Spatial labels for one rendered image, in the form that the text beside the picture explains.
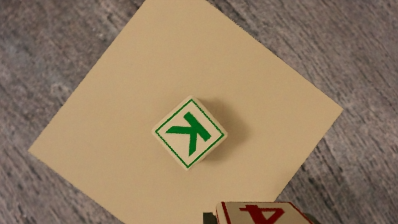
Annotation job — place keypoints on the beige mat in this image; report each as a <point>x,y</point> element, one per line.
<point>100,141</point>

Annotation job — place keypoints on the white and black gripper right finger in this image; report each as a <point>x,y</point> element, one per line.
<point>313,219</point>

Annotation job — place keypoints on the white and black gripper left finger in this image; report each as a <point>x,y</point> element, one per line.
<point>209,218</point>

